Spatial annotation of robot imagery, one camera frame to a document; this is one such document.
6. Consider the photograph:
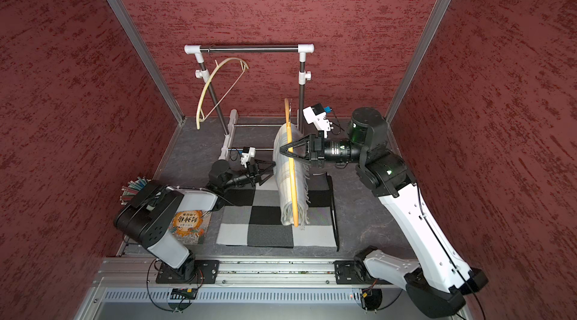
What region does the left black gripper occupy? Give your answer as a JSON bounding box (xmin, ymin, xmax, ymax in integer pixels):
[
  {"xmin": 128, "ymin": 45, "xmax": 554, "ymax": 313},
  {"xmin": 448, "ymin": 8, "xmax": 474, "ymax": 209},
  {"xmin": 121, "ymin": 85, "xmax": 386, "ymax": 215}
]
[{"xmin": 222, "ymin": 158, "xmax": 276, "ymax": 190}]

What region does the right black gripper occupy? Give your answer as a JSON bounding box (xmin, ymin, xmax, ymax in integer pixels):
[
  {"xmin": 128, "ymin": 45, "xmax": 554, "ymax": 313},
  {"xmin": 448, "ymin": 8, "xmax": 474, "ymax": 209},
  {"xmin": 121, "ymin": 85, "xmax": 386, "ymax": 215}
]
[{"xmin": 282, "ymin": 128, "xmax": 368, "ymax": 165}]

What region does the orange plastic hanger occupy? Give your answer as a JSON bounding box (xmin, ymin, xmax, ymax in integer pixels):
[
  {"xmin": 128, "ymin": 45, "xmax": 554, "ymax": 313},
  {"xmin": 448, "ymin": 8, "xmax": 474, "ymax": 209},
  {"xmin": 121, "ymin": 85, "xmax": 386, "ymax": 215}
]
[{"xmin": 284, "ymin": 98, "xmax": 299, "ymax": 228}]

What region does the blue cream plaid scarf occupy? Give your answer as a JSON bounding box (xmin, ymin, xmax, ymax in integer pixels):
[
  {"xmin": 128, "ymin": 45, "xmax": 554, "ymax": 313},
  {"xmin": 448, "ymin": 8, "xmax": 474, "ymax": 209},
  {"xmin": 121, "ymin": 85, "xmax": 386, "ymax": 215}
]
[{"xmin": 273, "ymin": 124, "xmax": 309, "ymax": 227}]

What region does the grey black checkered mat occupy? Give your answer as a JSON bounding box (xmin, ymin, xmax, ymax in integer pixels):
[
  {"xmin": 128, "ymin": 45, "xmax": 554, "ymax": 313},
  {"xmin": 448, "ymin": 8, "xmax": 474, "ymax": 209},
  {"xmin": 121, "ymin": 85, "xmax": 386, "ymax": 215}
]
[{"xmin": 216, "ymin": 174, "xmax": 340, "ymax": 251}]

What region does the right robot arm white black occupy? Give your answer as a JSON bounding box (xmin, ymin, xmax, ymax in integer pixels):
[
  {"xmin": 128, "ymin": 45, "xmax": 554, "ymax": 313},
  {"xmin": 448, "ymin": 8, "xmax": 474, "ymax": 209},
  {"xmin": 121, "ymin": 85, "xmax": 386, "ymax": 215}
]
[{"xmin": 279, "ymin": 104, "xmax": 488, "ymax": 318}]

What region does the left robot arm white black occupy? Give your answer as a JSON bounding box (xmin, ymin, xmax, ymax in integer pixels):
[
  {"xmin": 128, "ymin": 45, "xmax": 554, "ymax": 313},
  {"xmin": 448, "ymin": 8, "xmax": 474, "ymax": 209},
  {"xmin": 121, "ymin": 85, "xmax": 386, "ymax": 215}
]
[{"xmin": 114, "ymin": 160, "xmax": 275, "ymax": 281}]

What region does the white and steel clothes rack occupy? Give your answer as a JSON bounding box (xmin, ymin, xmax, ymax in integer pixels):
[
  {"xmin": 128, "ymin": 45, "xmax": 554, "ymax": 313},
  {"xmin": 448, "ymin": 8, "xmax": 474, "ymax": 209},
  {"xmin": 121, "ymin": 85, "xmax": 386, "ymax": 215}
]
[{"xmin": 184, "ymin": 43, "xmax": 315, "ymax": 159}]

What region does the green cup with straws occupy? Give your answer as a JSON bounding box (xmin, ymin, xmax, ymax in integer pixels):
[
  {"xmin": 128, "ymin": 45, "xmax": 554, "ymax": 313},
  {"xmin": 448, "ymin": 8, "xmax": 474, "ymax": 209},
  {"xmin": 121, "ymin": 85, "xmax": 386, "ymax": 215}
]
[{"xmin": 120, "ymin": 177, "xmax": 150, "ymax": 206}]

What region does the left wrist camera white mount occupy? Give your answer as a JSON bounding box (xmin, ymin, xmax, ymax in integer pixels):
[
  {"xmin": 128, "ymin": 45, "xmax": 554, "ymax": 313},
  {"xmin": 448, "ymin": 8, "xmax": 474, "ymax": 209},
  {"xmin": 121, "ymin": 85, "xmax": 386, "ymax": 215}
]
[{"xmin": 240, "ymin": 147, "xmax": 256, "ymax": 168}]

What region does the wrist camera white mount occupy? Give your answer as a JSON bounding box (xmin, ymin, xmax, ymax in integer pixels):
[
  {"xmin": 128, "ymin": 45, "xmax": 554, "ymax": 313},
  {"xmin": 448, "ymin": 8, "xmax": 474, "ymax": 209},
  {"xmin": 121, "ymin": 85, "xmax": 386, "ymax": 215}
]
[
  {"xmin": 240, "ymin": 147, "xmax": 256, "ymax": 168},
  {"xmin": 302, "ymin": 103, "xmax": 333, "ymax": 138}
]

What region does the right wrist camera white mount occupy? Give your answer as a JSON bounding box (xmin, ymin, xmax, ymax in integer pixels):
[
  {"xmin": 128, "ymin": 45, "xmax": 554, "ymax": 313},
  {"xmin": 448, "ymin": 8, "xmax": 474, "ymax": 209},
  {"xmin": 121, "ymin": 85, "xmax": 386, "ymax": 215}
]
[{"xmin": 302, "ymin": 103, "xmax": 333, "ymax": 138}]

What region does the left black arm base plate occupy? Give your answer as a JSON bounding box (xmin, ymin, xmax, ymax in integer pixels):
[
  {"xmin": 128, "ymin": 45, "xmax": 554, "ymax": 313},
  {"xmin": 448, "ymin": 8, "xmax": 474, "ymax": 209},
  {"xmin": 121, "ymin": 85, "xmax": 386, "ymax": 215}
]
[{"xmin": 156, "ymin": 260, "xmax": 220, "ymax": 285}]

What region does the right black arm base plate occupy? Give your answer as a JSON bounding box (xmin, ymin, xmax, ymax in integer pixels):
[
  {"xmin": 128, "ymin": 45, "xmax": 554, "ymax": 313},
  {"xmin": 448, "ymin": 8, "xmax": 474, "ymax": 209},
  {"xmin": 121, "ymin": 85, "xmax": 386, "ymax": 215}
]
[{"xmin": 333, "ymin": 260, "xmax": 391, "ymax": 288}]

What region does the aluminium front rail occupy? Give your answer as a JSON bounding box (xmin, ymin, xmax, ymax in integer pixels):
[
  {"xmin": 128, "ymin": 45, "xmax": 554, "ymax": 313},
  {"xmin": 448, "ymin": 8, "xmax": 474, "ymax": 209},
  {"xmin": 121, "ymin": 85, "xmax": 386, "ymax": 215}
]
[{"xmin": 89, "ymin": 256, "xmax": 456, "ymax": 289}]

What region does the left aluminium corner post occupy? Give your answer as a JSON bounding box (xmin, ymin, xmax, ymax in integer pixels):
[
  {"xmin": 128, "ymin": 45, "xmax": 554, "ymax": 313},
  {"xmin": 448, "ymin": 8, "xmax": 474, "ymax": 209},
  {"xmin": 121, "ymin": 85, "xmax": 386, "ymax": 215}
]
[{"xmin": 106, "ymin": 0, "xmax": 186, "ymax": 126}]

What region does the aluminium corner post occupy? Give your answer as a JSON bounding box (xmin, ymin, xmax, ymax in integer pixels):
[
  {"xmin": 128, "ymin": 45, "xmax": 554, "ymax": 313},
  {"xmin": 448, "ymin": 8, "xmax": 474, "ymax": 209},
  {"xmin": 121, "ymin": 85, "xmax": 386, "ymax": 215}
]
[
  {"xmin": 386, "ymin": 0, "xmax": 452, "ymax": 125},
  {"xmin": 106, "ymin": 0, "xmax": 186, "ymax": 126}
]

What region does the right aluminium corner post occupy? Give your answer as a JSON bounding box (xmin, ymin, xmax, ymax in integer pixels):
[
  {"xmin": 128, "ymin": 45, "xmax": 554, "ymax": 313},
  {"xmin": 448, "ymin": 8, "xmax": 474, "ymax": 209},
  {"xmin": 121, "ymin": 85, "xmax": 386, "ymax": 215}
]
[{"xmin": 386, "ymin": 0, "xmax": 452, "ymax": 125}]

